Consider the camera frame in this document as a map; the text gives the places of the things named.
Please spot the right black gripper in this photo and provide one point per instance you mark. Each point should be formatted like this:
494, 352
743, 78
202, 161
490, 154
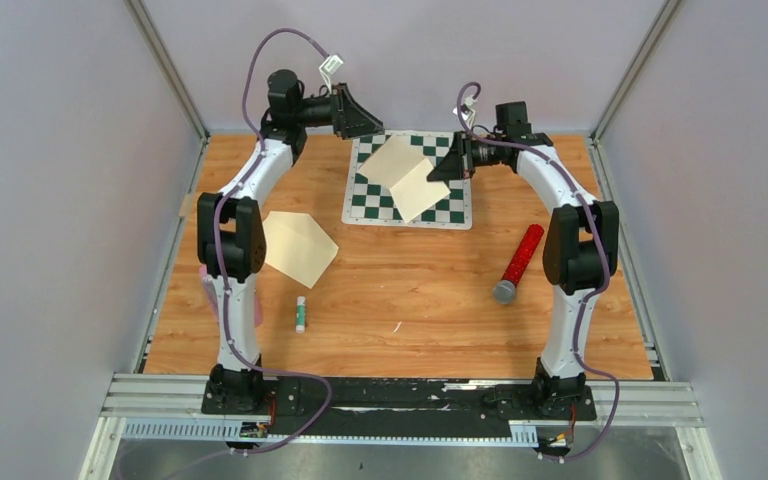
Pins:
455, 165

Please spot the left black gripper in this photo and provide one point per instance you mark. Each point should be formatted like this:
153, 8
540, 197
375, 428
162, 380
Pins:
351, 121

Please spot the tan paper letter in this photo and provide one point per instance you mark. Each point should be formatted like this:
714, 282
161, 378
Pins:
402, 169

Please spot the cream envelope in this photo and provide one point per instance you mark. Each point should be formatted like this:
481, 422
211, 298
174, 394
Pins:
298, 247

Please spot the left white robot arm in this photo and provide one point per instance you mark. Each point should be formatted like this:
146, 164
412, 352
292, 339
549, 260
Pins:
231, 240

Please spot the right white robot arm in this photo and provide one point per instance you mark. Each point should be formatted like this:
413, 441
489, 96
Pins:
580, 252

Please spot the red glitter microphone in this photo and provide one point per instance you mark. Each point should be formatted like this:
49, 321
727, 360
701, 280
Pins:
504, 292

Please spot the green white glue stick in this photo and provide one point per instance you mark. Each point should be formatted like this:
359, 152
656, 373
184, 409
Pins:
300, 315

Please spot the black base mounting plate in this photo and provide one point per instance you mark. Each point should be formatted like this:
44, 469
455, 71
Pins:
389, 407

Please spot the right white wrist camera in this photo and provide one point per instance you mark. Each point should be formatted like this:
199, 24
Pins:
467, 112

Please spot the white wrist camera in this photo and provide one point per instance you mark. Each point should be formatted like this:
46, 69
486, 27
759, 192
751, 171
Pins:
329, 67
467, 112

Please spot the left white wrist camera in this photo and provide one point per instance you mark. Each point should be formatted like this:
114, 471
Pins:
329, 67

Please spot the aluminium frame rail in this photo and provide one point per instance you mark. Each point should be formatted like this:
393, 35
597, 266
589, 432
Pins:
152, 426

